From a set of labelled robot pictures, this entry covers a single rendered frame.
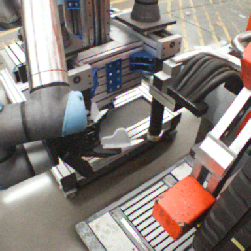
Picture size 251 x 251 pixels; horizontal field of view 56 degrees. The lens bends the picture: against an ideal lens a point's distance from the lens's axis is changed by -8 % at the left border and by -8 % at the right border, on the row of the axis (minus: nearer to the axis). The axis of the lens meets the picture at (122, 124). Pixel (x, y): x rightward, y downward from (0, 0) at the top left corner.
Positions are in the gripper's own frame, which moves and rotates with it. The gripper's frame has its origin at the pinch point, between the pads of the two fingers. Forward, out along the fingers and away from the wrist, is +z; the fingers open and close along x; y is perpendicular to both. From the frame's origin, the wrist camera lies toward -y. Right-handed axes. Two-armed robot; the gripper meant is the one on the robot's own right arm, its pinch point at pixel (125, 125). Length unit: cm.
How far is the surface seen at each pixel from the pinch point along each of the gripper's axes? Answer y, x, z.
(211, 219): 3.0, -31.5, -4.9
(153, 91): 8.3, -1.8, 7.0
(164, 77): 13.8, -5.9, 6.2
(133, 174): -78, 42, 34
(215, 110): 2.3, -10.7, 20.8
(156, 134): -6.6, -1.1, 9.5
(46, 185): -78, 64, -15
